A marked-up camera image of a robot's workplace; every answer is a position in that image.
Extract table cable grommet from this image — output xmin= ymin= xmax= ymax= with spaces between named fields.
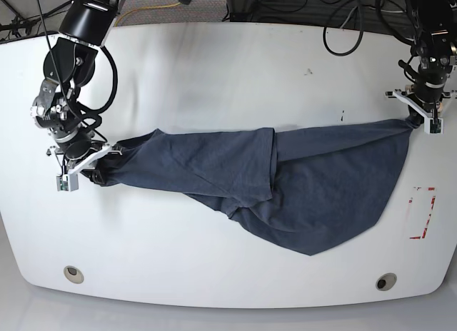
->
xmin=64 ymin=265 xmax=84 ymax=285
xmin=376 ymin=273 xmax=397 ymax=292

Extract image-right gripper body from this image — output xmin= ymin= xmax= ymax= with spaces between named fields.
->
xmin=409 ymin=83 xmax=445 ymax=112

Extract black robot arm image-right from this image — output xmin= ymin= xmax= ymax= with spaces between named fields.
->
xmin=401 ymin=0 xmax=456 ymax=133

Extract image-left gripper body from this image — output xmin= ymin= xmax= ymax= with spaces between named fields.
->
xmin=53 ymin=129 xmax=107 ymax=170

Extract left table cable grommet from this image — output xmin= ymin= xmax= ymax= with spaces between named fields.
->
xmin=64 ymin=265 xmax=84 ymax=285

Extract black tripod legs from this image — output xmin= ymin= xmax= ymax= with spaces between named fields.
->
xmin=1 ymin=0 xmax=69 ymax=40

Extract dark blue T-shirt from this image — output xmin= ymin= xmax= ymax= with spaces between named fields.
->
xmin=99 ymin=119 xmax=415 ymax=255

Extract right table cable grommet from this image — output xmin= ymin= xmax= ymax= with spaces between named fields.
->
xmin=376 ymin=273 xmax=397 ymax=292

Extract yellow cable on floor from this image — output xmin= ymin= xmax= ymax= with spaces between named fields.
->
xmin=114 ymin=1 xmax=182 ymax=26

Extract white cable on floor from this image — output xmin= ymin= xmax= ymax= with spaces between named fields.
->
xmin=339 ymin=4 xmax=358 ymax=29

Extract red tape rectangle marking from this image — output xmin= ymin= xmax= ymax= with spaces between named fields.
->
xmin=406 ymin=186 xmax=437 ymax=240

